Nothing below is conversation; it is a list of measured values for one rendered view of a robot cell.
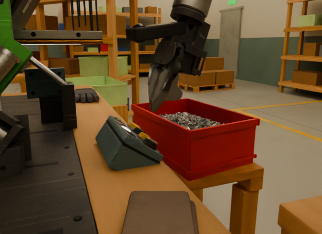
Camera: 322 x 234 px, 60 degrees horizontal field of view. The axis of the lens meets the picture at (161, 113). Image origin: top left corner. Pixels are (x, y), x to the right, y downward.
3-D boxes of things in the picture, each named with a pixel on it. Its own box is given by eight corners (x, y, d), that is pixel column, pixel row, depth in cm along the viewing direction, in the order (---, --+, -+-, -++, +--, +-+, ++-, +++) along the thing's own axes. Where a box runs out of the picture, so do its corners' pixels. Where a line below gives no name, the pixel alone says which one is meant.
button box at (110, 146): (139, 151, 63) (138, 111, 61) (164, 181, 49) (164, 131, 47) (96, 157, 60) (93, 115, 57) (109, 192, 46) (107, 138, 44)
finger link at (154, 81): (170, 115, 61) (183, 75, 60) (148, 110, 58) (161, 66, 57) (163, 112, 64) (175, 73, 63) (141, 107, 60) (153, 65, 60)
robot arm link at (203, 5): (192, -18, 52) (168, -12, 59) (185, 6, 52) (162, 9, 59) (220, -1, 56) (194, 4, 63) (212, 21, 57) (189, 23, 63)
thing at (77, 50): (161, 76, 946) (161, 6, 892) (63, 81, 834) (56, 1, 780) (155, 75, 995) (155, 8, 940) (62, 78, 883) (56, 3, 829)
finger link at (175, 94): (178, 119, 58) (191, 76, 58) (155, 113, 55) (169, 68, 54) (170, 115, 61) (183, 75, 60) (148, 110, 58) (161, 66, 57)
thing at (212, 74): (213, 84, 763) (215, 56, 745) (234, 88, 695) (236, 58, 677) (177, 87, 706) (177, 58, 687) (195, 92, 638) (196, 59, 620)
